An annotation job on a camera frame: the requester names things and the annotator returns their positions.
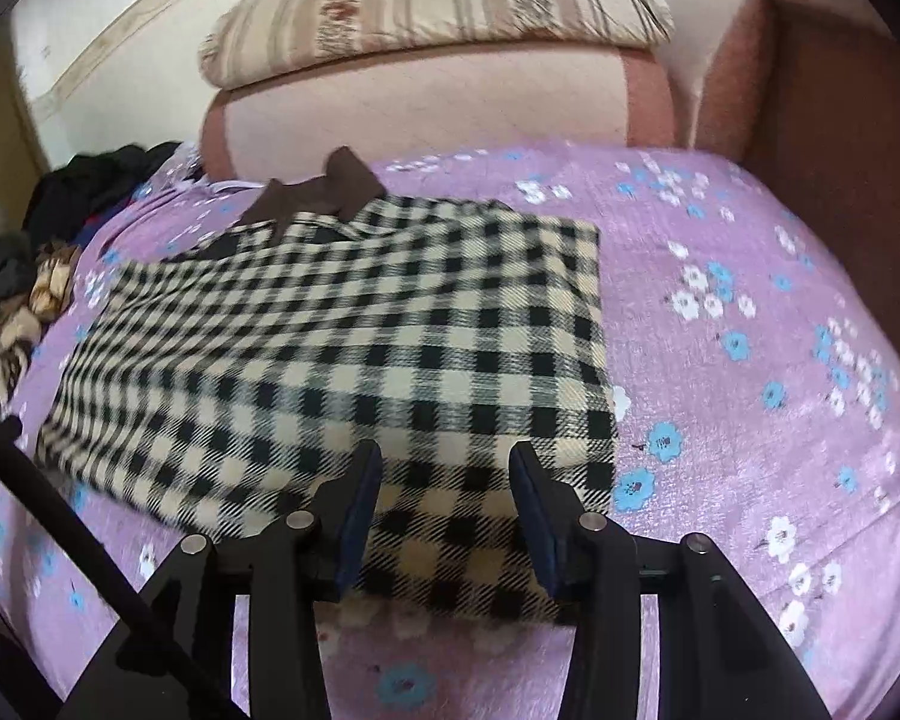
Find pink padded headboard cushion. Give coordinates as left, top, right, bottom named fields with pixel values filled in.
left=656, top=0, right=900, bottom=361
left=199, top=41, right=682, bottom=185

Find lilac garment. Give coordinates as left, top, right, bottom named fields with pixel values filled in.
left=166, top=141, right=265, bottom=200

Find black beige checkered coat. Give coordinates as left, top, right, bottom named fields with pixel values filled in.
left=34, top=150, right=620, bottom=627

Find beige brown clothes pile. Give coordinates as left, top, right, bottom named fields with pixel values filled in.
left=0, top=238, right=85, bottom=417

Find striped floral pillow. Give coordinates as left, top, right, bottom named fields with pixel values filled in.
left=197, top=0, right=676, bottom=89

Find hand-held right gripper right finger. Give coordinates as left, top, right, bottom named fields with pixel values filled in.
left=508, top=441, right=833, bottom=720

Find purple floral bedsheet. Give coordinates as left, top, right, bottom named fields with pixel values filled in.
left=0, top=142, right=900, bottom=720

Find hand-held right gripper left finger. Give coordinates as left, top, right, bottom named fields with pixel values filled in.
left=60, top=439, right=385, bottom=720

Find wooden wardrobe with glass panel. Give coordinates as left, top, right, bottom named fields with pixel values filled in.
left=0, top=34, right=52, bottom=260

